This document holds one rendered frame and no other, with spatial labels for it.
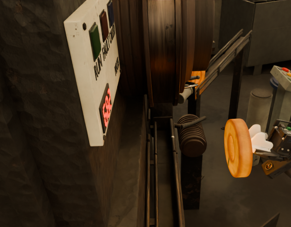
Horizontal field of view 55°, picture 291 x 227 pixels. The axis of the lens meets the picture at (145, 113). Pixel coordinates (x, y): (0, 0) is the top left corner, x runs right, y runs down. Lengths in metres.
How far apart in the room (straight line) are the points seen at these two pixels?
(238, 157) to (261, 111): 1.03
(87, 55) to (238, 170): 0.51
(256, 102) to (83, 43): 1.44
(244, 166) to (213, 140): 1.43
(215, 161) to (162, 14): 1.50
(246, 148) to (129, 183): 0.29
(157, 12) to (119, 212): 0.40
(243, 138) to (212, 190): 1.09
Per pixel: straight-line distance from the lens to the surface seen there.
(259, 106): 1.71
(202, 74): 1.46
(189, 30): 0.64
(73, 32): 0.34
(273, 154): 0.78
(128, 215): 0.56
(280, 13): 3.11
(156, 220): 0.79
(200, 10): 0.68
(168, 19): 0.58
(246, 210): 1.72
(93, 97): 0.37
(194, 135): 1.30
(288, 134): 0.77
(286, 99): 1.80
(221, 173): 1.90
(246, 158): 0.72
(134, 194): 0.59
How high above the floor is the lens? 1.31
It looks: 32 degrees down
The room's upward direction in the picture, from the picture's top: 4 degrees counter-clockwise
